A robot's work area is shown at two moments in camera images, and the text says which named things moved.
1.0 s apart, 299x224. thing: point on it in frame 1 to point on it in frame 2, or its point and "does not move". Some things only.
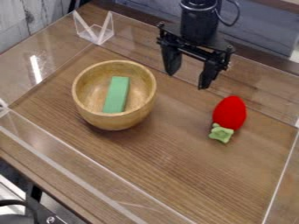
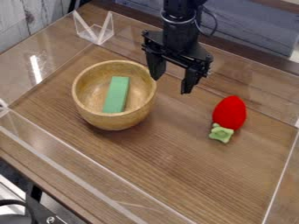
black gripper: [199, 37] to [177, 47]
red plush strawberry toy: [228, 115] does not move
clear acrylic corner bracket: [96, 34] does not move
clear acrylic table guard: [94, 113] does not move
